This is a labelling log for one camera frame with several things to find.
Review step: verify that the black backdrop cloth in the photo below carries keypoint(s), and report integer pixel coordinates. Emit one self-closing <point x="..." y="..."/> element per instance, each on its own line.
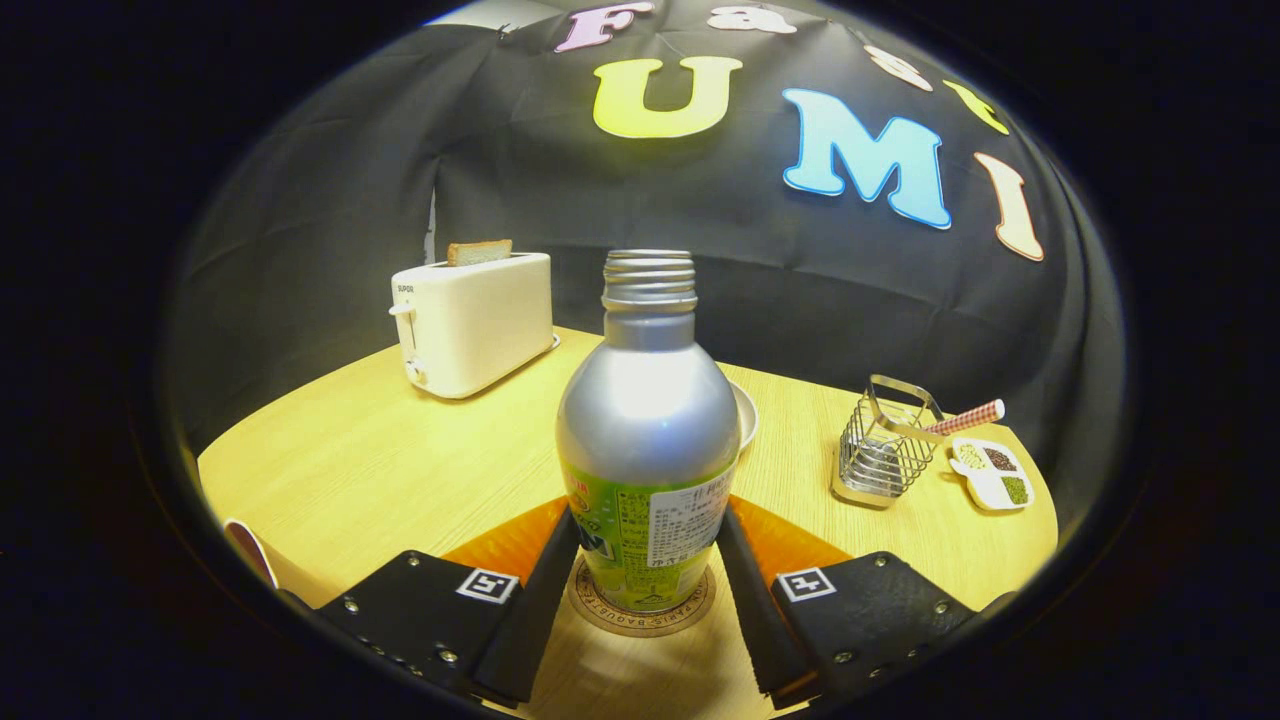
<point x="750" y="270"/>

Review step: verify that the striped paper straw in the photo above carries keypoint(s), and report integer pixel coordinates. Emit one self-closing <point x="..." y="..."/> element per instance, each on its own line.
<point x="968" y="416"/>

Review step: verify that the silver bottle with green label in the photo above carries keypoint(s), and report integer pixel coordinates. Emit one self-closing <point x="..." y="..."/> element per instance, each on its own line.
<point x="648" y="420"/>

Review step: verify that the white toaster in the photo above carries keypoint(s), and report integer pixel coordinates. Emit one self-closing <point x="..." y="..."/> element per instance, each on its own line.
<point x="480" y="325"/>

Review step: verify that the wooden table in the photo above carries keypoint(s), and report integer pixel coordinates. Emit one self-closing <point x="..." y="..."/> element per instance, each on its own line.
<point x="400" y="470"/>

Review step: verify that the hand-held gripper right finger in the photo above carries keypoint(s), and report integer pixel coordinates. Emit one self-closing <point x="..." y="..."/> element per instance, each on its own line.
<point x="750" y="610"/>

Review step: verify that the white plate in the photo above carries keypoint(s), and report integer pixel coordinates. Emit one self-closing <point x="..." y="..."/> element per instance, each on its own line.
<point x="747" y="415"/>

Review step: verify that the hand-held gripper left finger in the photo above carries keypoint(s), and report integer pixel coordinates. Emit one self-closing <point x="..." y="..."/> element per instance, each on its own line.
<point x="540" y="610"/>

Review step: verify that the round wooden coaster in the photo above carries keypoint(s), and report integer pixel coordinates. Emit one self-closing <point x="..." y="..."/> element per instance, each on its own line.
<point x="640" y="622"/>

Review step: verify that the bread slice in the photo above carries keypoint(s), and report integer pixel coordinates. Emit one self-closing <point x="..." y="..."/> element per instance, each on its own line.
<point x="480" y="251"/>

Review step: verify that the white divided dish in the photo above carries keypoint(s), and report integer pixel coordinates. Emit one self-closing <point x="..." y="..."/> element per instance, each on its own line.
<point x="985" y="488"/>

